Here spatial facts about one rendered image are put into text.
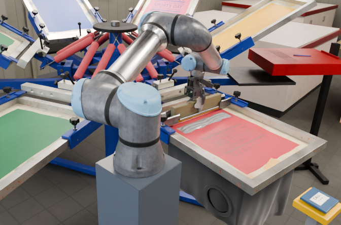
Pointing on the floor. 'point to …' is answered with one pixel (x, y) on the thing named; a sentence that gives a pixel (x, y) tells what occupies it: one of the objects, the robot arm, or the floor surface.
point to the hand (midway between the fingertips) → (197, 108)
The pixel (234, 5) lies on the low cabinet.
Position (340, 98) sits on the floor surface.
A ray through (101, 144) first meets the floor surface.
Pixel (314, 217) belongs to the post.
